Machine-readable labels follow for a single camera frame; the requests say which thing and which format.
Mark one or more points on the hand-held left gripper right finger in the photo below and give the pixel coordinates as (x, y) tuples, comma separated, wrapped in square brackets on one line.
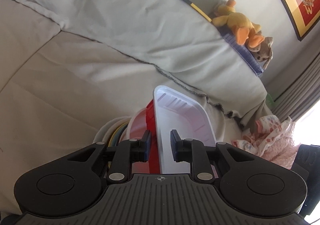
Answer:
[(174, 146)]

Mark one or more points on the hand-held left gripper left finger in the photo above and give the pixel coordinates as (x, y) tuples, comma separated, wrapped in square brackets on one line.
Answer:
[(147, 146)]

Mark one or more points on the pale yellow bowl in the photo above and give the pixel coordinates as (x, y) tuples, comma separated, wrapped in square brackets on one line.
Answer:
[(112, 136)]

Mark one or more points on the red and white plastic tray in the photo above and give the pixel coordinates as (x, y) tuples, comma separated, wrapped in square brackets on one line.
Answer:
[(180, 110)]

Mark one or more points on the white paper bowl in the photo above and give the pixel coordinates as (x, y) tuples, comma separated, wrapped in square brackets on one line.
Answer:
[(105, 130)]

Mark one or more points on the pink floral blanket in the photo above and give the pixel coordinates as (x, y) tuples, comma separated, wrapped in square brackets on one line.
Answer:
[(272, 137)]

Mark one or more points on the grey curtain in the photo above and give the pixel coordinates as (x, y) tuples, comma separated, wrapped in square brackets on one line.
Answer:
[(297, 92)]

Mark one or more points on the green object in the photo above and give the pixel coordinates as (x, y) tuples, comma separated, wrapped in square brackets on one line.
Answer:
[(270, 99)]

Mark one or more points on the beige covered sofa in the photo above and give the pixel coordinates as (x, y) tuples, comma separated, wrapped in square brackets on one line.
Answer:
[(75, 65)]

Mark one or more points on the purple striped cloth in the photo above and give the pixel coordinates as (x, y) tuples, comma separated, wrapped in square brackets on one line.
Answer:
[(246, 57)]

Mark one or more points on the brown plush bunny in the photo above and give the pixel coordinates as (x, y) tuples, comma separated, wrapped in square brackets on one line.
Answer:
[(263, 52)]

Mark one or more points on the yellow plush duck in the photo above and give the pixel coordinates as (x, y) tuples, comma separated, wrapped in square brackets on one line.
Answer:
[(235, 21)]

